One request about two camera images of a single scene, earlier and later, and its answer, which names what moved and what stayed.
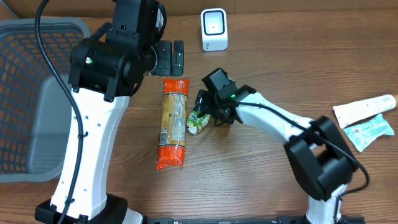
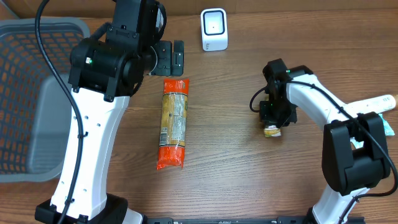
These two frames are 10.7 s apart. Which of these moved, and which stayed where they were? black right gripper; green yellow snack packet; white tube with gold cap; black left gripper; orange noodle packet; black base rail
Moved: black right gripper; green yellow snack packet
Stayed: black left gripper; black base rail; white tube with gold cap; orange noodle packet
